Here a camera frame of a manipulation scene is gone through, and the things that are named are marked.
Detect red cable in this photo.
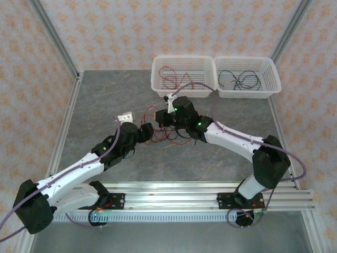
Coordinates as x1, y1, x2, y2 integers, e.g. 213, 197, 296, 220
158, 65, 180, 90
151, 130, 191, 147
173, 72, 196, 91
140, 104, 171, 145

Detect black cable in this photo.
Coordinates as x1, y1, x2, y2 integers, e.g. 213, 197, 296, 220
217, 70, 239, 90
168, 125, 197, 146
233, 70, 262, 91

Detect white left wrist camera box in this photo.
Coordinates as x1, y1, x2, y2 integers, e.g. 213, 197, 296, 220
116, 111, 134, 124

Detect aluminium side rail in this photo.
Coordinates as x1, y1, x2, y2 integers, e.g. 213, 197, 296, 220
45, 73, 84, 185

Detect aluminium frame post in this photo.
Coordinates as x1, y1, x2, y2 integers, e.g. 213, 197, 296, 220
29, 0, 82, 80
270, 0, 314, 63

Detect slotted grey cable duct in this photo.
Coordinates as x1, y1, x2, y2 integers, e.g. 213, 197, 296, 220
52, 210, 255, 224

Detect aluminium base beam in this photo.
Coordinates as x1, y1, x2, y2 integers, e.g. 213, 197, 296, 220
71, 181, 316, 212

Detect white perforated plastic basket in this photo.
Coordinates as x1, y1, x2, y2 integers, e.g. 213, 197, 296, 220
151, 54, 217, 99
213, 55, 282, 100

